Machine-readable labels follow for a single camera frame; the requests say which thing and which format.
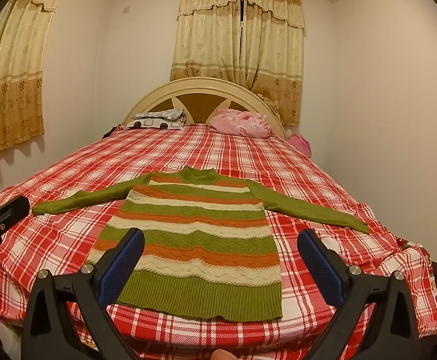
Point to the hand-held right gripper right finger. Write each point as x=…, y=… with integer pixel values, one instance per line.
x=321, y=260

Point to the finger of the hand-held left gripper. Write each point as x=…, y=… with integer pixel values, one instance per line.
x=10, y=210

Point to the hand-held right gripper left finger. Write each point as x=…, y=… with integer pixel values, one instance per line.
x=125, y=260

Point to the green orange striped knit sweater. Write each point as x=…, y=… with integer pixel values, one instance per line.
x=199, y=232

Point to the person's right hand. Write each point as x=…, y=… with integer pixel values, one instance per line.
x=224, y=355

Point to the red plaid bed sheet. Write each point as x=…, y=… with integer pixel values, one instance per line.
x=316, y=202

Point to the beige floral side curtain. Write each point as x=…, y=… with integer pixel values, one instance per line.
x=14, y=82

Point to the small pink cushion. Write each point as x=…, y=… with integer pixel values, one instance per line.
x=301, y=144

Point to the grey white patterned pillow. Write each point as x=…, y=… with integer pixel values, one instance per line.
x=158, y=118

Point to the pink pillow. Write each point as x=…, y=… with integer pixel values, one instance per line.
x=241, y=122

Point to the cream wooden headboard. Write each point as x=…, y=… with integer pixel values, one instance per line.
x=199, y=97

